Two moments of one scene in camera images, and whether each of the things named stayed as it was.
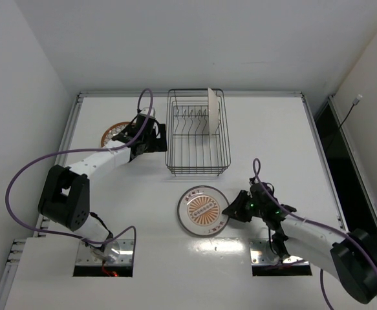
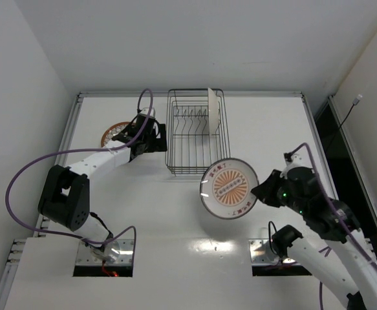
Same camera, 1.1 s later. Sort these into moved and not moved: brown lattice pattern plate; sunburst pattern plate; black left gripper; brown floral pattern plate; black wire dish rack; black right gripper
Moved: sunburst pattern plate; black right gripper
Not moved: black left gripper; brown floral pattern plate; black wire dish rack; brown lattice pattern plate
